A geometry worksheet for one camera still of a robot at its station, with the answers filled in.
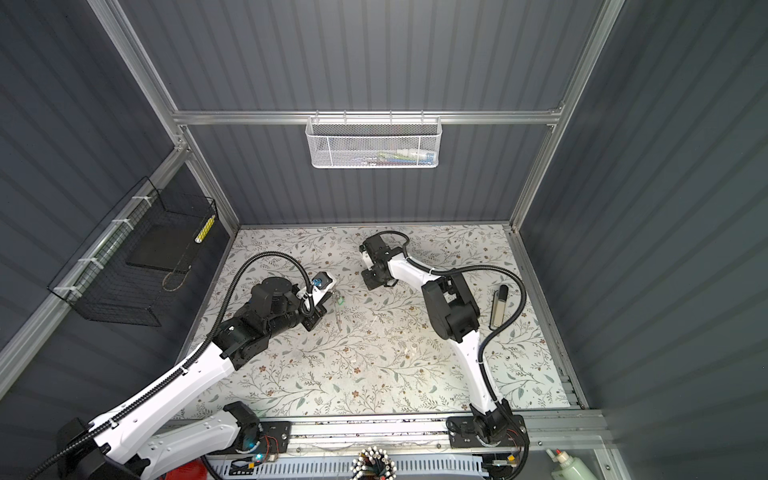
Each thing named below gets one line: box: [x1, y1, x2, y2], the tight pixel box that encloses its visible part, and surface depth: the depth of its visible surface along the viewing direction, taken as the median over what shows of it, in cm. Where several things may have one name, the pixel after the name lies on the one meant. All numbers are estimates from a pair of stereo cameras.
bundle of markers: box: [349, 445, 397, 480], surface depth 57 cm
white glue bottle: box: [546, 448, 598, 480], surface depth 65 cm
